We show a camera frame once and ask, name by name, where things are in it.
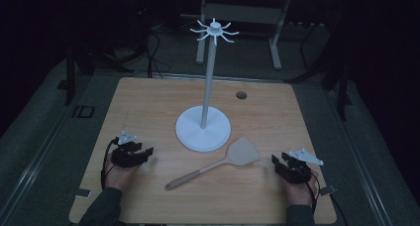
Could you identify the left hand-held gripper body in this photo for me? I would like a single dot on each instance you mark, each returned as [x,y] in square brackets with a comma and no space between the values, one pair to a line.
[123,156]

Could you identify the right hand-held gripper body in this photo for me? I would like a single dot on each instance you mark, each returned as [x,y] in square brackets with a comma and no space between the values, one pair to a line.
[297,171]

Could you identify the beige silicone spatula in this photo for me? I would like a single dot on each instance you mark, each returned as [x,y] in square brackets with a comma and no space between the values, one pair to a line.
[242,152]

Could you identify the white utensil stand with hooks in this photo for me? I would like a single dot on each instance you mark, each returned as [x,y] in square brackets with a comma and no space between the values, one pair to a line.
[203,133]

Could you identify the person's left hand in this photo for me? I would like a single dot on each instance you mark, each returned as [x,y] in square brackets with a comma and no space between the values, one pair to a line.
[119,176]

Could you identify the person's right hand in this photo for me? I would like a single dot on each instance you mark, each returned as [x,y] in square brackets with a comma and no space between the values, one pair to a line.
[299,193]

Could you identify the black metal stand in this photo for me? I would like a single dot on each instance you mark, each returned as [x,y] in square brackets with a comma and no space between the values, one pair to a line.
[70,80]
[341,93]

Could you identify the grey table edge bracket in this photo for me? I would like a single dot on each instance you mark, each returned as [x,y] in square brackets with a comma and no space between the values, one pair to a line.
[84,193]
[328,190]

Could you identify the white metal desk frame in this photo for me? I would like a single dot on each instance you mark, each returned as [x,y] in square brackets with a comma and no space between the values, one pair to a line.
[244,14]

